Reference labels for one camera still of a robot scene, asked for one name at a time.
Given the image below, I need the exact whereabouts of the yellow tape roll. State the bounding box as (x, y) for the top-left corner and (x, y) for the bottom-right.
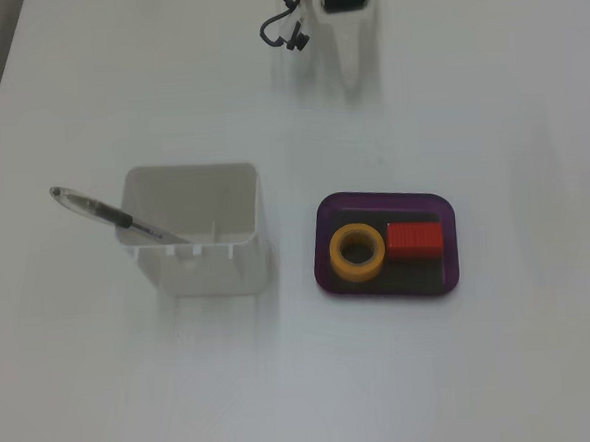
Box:
(327, 220), (389, 284)

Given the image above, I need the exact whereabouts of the white plastic pen holder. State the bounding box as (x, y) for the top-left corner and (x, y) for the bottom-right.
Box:
(110, 159), (273, 304)

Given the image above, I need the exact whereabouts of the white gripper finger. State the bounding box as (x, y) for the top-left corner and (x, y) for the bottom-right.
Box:
(319, 8), (384, 103)

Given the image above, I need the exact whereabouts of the red rectangular block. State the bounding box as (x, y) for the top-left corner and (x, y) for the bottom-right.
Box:
(384, 219), (447, 262)

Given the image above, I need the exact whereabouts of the purple metal tray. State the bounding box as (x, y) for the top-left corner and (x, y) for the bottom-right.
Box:
(307, 184), (464, 306)

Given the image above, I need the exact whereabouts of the black cable with connector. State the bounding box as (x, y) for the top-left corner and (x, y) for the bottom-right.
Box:
(258, 9), (311, 54)

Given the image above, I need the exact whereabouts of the black ballpoint pen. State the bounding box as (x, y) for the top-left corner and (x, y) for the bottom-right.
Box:
(48, 176), (192, 253)

